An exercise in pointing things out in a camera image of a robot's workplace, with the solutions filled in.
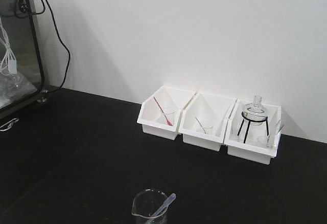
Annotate middle white storage bin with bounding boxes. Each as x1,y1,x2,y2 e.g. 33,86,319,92
179,93,237,151

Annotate round glass flask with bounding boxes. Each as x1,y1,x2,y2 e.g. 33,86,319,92
242,95,268,122

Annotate black power cable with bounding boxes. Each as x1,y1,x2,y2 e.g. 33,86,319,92
0,0,71,92

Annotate white cable with adapter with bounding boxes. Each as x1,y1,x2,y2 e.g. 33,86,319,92
0,16,18,78

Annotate small beaker in left bin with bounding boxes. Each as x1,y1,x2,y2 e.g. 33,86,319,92
162,108,175,126

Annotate white storage bin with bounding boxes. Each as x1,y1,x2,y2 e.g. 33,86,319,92
137,86,196,140
224,100,282,165
179,93,237,151

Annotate right white storage bin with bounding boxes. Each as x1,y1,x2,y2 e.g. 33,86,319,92
224,100,282,165

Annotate green pipette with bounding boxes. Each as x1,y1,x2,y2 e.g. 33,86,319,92
195,117,206,134

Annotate clear plastic pipette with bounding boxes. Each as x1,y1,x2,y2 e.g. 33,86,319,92
150,193,176,218

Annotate clear glass beaker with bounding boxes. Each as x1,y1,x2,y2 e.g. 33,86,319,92
131,189,168,223

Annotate black tripod stand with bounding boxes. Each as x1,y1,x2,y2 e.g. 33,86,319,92
237,111,269,144

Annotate red pipette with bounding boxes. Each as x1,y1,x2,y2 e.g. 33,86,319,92
153,97,173,126

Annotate glass rods in right bin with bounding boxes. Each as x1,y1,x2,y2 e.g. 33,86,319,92
267,119,284,150

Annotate small beaker in middle bin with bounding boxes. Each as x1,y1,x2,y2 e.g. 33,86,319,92
202,123,213,135

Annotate left white storage bin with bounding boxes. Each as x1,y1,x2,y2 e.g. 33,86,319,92
137,86,196,140

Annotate black framed glass cabinet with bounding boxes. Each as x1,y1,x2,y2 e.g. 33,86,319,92
1,0,53,118

